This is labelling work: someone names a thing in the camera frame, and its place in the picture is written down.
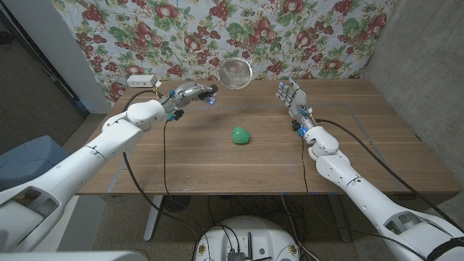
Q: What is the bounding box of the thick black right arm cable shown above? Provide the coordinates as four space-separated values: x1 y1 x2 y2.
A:
315 118 464 233

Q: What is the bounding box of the white table leg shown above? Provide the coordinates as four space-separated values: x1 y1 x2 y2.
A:
144 194 164 243

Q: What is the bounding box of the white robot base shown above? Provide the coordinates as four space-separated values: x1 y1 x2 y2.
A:
194 216 302 261

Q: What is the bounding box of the dark table leg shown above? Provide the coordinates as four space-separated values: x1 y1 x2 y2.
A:
328 195 352 243

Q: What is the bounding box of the white power strip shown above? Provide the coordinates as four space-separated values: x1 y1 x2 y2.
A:
126 74 157 88

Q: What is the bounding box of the blue grey bin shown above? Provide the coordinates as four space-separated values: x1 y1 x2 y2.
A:
0 135 70 191

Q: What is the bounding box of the green stress ball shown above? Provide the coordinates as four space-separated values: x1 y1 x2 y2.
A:
231 126 251 145

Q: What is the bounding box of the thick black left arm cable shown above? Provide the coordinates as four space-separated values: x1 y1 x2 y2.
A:
122 89 200 240

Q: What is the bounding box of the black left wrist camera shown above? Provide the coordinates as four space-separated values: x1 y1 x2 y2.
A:
166 109 185 122

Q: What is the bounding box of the floral fruit print backdrop cloth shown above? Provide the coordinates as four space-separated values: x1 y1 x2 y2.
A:
50 0 398 104

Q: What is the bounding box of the black round fan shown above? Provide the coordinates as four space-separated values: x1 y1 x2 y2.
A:
162 194 192 213

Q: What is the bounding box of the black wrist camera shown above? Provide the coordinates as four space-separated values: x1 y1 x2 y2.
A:
291 119 307 138
166 109 185 122

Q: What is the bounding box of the thin black left wrist cable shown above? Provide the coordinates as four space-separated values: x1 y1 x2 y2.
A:
162 119 175 200

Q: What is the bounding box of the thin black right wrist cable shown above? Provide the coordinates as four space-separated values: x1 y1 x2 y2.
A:
300 136 432 261

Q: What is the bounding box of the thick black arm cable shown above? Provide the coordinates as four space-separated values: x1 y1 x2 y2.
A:
122 89 200 240
315 118 464 233

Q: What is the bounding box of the metal mesh sieve black handle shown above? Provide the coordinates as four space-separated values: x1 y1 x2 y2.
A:
198 57 254 101

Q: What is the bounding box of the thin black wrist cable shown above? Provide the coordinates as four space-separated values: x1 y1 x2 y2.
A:
162 119 175 200
300 136 432 261

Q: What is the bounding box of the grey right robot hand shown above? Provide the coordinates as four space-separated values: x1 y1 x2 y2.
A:
275 77 317 130

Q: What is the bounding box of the black door frame rail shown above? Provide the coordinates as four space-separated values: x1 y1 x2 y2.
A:
0 6 90 117

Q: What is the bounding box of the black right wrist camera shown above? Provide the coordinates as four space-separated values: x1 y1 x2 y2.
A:
291 119 307 138

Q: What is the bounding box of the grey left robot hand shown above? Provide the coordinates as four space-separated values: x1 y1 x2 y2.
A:
161 81 220 117

